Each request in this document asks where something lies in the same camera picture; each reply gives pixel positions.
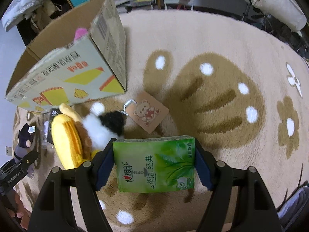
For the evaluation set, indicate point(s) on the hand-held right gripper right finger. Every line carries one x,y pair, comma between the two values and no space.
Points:
202,168

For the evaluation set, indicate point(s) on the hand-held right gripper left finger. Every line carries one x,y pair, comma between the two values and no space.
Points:
104,168

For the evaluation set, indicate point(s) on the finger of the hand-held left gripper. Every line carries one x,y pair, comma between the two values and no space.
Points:
24,135

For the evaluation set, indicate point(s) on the green tissue pack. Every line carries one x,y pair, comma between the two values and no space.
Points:
154,166

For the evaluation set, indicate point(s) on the printed cardboard box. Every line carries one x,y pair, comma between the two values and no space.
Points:
72,75

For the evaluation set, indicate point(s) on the person's left hand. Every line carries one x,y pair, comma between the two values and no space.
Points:
19,210

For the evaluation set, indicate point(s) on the black plastic packet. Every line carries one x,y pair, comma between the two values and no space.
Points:
52,125

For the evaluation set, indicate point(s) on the yellow plush toy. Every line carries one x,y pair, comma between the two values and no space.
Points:
64,137

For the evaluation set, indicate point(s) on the black white brown plush toy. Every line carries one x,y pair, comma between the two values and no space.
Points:
101,128

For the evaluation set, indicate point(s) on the beige paw print rug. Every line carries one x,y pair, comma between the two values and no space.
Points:
217,65

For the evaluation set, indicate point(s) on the pink plush toy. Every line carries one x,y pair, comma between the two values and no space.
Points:
80,33

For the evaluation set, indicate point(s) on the tan cloth bag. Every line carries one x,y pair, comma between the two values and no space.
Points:
45,14

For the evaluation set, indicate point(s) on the white puffer jacket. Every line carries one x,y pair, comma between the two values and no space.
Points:
21,7

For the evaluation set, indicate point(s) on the white wall socket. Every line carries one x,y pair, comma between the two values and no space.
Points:
8,151

